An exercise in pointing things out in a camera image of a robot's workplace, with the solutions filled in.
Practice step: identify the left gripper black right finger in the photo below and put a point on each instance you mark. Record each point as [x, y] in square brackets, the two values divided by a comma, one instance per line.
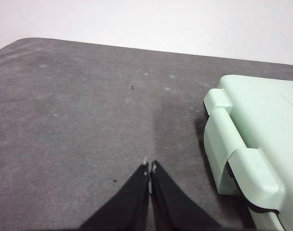
[173, 207]

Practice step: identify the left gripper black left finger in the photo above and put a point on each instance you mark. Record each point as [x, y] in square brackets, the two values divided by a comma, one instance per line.
[127, 207]

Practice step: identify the mint green breakfast machine base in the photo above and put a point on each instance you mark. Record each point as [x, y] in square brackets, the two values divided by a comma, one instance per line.
[262, 222]

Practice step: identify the mint green griddle lid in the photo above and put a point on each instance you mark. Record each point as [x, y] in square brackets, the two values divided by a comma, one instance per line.
[269, 120]

